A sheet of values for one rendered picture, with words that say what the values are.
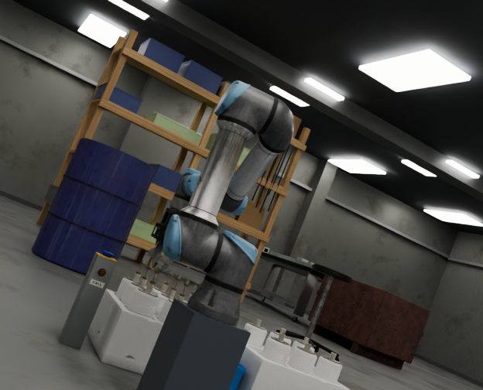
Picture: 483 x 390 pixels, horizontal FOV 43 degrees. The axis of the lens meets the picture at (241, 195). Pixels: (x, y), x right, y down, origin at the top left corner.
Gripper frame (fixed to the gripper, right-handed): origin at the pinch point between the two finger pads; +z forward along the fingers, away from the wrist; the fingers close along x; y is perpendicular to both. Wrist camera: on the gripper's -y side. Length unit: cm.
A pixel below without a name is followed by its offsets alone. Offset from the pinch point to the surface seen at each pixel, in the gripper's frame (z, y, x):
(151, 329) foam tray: 19.8, 2.8, 8.3
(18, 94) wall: -140, -545, -764
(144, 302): 12.8, 4.4, 2.8
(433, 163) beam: -264, -741, -93
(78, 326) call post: 27.9, 13.0, -12.1
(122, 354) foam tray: 30.5, 7.1, 4.6
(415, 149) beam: -269, -709, -119
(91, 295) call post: 16.9, 13.0, -12.1
